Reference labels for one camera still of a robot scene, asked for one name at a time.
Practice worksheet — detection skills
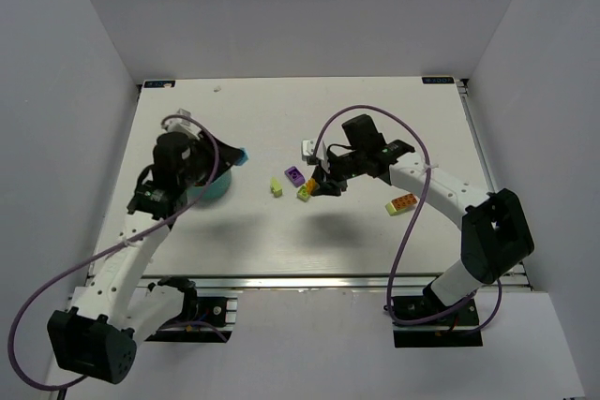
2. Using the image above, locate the left blue corner label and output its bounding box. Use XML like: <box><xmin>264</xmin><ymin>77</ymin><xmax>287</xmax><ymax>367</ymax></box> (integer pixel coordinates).
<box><xmin>142</xmin><ymin>80</ymin><xmax>175</xmax><ymax>89</ymax></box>

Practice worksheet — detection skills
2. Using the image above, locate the teal divided round container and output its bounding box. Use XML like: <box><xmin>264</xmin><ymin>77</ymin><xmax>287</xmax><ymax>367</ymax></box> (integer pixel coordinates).
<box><xmin>187</xmin><ymin>171</ymin><xmax>233</xmax><ymax>208</ymax></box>

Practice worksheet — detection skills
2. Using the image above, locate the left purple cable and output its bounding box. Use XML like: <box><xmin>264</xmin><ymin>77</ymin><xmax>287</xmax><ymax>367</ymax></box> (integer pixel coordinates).
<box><xmin>7</xmin><ymin>114</ymin><xmax>231</xmax><ymax>392</ymax></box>

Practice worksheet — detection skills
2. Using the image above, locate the light green lego brick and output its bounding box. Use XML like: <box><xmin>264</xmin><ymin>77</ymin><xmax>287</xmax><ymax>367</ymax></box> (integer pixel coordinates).
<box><xmin>270</xmin><ymin>177</ymin><xmax>283</xmax><ymax>198</ymax></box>

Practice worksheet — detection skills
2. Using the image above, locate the teal blue lego brick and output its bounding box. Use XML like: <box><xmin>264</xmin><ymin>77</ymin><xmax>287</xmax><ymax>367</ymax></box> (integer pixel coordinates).
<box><xmin>235</xmin><ymin>148</ymin><xmax>248</xmax><ymax>167</ymax></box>

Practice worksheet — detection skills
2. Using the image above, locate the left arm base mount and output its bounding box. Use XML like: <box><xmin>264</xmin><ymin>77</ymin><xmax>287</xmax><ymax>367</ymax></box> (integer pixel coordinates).
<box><xmin>142</xmin><ymin>276</ymin><xmax>232</xmax><ymax>343</ymax></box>

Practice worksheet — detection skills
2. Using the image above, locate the yellow orange lego brick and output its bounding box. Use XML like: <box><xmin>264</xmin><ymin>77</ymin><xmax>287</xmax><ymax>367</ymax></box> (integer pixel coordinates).
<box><xmin>305</xmin><ymin>178</ymin><xmax>319</xmax><ymax>196</ymax></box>

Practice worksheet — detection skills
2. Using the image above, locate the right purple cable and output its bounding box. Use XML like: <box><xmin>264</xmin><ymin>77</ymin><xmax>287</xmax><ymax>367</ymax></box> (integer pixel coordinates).
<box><xmin>312</xmin><ymin>104</ymin><xmax>503</xmax><ymax>329</ymax></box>

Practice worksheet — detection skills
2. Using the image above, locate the blue corner label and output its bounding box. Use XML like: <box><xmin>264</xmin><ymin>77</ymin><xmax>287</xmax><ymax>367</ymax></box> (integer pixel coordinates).
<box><xmin>421</xmin><ymin>76</ymin><xmax>455</xmax><ymax>84</ymax></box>
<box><xmin>142</xmin><ymin>80</ymin><xmax>175</xmax><ymax>89</ymax></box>

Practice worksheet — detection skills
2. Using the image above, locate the aluminium table rail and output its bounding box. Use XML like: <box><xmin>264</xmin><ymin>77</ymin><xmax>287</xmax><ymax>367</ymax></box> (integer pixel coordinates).
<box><xmin>134</xmin><ymin>264</ymin><xmax>532</xmax><ymax>290</ymax></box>

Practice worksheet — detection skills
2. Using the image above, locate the orange studded lego brick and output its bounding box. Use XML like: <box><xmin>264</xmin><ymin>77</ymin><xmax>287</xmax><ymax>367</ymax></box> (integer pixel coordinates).
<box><xmin>392</xmin><ymin>194</ymin><xmax>418</xmax><ymax>211</ymax></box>

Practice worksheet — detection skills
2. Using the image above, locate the pale yellow-green lego brick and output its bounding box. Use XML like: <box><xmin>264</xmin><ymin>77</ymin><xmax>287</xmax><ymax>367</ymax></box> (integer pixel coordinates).
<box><xmin>385</xmin><ymin>201</ymin><xmax>402</xmax><ymax>216</ymax></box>

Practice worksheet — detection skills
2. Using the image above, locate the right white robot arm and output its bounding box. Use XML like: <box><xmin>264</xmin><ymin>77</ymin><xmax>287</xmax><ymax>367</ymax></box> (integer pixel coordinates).
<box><xmin>301</xmin><ymin>114</ymin><xmax>534</xmax><ymax>317</ymax></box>

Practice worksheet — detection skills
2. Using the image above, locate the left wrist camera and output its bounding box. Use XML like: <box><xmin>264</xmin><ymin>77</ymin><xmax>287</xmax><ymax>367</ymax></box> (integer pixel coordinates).
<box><xmin>161</xmin><ymin>109</ymin><xmax>198</xmax><ymax>139</ymax></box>

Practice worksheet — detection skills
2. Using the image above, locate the purple cable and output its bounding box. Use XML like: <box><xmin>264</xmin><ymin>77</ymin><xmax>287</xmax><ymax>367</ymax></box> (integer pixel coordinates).
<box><xmin>7</xmin><ymin>114</ymin><xmax>231</xmax><ymax>392</ymax></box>
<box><xmin>312</xmin><ymin>104</ymin><xmax>503</xmax><ymax>329</ymax></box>

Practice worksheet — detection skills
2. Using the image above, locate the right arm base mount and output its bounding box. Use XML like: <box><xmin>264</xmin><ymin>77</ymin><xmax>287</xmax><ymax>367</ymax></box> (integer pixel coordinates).
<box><xmin>383</xmin><ymin>289</ymin><xmax>483</xmax><ymax>348</ymax></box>

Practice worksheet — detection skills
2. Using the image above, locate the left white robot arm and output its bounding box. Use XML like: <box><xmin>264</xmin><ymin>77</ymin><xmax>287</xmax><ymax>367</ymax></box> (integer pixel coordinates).
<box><xmin>47</xmin><ymin>131</ymin><xmax>248</xmax><ymax>384</ymax></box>

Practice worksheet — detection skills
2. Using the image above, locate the right blue corner label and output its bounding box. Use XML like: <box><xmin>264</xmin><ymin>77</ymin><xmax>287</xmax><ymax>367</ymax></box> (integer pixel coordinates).
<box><xmin>421</xmin><ymin>76</ymin><xmax>455</xmax><ymax>84</ymax></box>

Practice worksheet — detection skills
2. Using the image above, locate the purple hollow lego brick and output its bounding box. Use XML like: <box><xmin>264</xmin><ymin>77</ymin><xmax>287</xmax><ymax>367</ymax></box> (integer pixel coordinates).
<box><xmin>284</xmin><ymin>166</ymin><xmax>306</xmax><ymax>187</ymax></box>

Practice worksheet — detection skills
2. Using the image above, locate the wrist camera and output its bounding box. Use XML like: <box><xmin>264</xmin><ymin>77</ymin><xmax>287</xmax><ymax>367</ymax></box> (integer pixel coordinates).
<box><xmin>301</xmin><ymin>139</ymin><xmax>327</xmax><ymax>166</ymax></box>
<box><xmin>161</xmin><ymin>109</ymin><xmax>198</xmax><ymax>139</ymax></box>

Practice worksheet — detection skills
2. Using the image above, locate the lime green hollow lego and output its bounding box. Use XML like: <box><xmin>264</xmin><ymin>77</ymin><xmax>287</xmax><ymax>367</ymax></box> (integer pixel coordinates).
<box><xmin>296</xmin><ymin>185</ymin><xmax>310</xmax><ymax>202</ymax></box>

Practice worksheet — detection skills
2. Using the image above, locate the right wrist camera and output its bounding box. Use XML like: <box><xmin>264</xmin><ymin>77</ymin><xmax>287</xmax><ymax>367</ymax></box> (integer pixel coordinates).
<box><xmin>301</xmin><ymin>139</ymin><xmax>327</xmax><ymax>166</ymax></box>

